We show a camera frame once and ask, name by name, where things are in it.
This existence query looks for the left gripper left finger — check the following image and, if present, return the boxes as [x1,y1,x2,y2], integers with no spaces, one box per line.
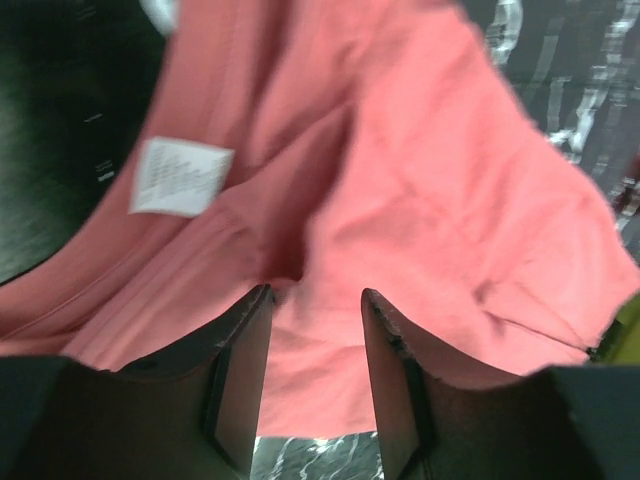
[1,285,274,479]

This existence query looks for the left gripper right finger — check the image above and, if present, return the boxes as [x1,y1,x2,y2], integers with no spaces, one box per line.
[361,289,639,479]

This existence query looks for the pink t shirt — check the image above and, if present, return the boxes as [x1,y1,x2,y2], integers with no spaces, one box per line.
[1,1,639,438]

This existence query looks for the olive green plastic basket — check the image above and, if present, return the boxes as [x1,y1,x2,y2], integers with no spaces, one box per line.
[586,292,639,366]

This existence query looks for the black marble pattern mat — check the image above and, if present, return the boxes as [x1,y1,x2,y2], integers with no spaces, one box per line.
[0,0,640,480]

